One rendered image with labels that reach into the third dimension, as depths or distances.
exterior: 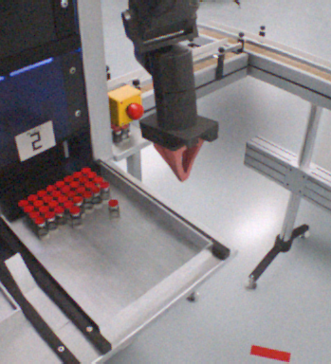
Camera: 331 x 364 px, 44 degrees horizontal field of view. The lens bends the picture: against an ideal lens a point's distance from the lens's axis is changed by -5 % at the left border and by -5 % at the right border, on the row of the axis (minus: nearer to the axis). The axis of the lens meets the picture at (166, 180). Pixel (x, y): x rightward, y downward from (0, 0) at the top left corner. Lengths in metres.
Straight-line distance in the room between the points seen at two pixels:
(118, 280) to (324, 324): 1.23
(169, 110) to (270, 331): 1.34
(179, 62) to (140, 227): 0.41
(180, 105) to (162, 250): 0.34
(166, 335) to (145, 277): 0.97
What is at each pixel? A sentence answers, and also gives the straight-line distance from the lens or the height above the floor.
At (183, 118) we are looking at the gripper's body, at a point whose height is 1.20.
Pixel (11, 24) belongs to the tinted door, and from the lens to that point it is 0.80.
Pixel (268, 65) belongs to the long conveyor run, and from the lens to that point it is 1.51.
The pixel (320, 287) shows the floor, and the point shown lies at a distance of 1.96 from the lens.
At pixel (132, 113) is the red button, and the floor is 1.00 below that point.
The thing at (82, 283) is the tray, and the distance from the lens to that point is 0.77.
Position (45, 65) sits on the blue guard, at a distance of 0.84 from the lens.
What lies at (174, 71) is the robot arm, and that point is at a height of 1.26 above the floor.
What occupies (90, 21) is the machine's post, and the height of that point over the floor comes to 1.23.
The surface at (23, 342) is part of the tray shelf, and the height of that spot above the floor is 0.88.
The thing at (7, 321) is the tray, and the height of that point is 0.91.
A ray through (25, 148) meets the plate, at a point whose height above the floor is 1.02.
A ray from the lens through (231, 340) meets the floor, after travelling 1.73.
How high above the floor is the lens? 1.49
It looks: 39 degrees down
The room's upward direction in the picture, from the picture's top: straight up
